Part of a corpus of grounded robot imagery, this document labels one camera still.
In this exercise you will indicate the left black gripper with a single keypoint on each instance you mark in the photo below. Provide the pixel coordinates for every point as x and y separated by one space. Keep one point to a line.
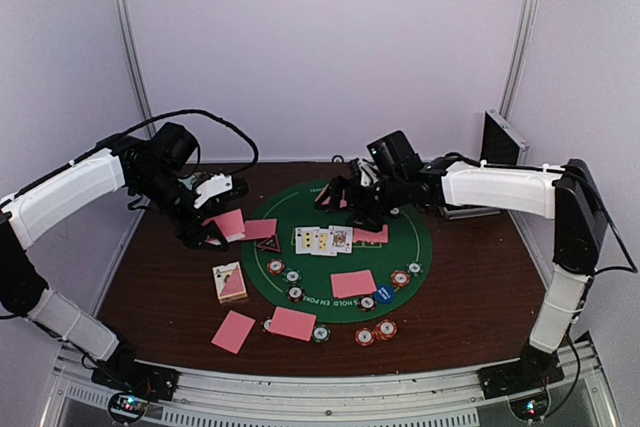
192 237

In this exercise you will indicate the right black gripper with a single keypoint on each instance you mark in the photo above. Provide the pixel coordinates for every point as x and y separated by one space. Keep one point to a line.
373 222

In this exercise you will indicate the face down community card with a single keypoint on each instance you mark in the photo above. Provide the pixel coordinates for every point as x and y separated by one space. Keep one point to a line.
365 236

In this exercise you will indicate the jack of diamonds card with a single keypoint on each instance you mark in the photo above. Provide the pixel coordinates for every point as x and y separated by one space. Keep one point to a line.
341 239

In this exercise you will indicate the red playing card deck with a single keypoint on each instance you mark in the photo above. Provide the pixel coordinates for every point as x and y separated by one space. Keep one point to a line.
231 224

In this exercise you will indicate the three of spades card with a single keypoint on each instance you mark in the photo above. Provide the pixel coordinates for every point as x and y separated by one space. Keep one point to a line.
304 240

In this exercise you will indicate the triangular black red dealer button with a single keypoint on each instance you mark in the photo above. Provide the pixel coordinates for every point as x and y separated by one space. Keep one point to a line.
271 244

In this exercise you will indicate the red chips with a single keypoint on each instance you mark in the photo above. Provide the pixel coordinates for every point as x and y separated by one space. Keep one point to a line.
400 279
276 267
364 337

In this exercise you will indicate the green chips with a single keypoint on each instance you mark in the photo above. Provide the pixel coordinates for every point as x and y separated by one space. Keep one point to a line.
414 269
292 276

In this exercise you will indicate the blue small blind button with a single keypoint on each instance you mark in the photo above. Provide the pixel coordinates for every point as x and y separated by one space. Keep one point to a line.
384 295

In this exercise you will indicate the black white chip stack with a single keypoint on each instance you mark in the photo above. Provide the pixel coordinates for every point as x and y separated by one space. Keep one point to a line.
266 325

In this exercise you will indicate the orange chip stack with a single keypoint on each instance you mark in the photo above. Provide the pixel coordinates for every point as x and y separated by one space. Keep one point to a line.
385 330

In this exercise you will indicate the seven of diamonds card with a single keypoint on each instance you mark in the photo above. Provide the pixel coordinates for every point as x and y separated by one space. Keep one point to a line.
322 243

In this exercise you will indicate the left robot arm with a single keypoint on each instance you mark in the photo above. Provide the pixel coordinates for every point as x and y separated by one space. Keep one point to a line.
148 168

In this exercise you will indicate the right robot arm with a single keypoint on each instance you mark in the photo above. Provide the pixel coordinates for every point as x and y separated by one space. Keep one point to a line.
396 176

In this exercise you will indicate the light blue flower plate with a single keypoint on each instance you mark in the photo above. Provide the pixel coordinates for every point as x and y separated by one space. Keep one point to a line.
197 179

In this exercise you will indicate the playing card box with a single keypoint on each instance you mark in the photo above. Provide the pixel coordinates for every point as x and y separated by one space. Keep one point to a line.
229 282

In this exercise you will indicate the round green poker mat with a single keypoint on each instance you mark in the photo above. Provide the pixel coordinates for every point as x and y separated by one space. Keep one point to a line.
409 241

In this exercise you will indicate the aluminium poker chip case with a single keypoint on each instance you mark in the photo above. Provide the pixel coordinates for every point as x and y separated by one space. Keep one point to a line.
501 144

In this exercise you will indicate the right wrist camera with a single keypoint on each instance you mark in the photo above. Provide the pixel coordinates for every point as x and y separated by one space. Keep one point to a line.
367 172

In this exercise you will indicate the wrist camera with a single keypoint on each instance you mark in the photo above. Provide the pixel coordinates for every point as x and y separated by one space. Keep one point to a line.
220 189
367 172

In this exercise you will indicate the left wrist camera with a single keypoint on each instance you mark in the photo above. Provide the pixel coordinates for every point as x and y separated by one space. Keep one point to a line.
220 189

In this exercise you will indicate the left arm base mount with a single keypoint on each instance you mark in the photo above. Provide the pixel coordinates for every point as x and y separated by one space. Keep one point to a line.
150 382

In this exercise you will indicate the aluminium front rail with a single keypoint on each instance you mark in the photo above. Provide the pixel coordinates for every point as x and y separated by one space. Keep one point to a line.
451 397

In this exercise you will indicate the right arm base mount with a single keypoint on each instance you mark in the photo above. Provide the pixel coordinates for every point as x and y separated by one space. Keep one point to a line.
515 377

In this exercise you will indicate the left aluminium frame post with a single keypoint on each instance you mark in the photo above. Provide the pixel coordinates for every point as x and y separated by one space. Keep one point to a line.
132 59

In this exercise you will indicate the aluminium frame post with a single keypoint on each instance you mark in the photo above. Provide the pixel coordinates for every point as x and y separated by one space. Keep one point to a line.
132 59
516 67

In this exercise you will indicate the right aluminium frame post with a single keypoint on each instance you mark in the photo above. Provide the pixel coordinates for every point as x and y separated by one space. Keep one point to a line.
516 67

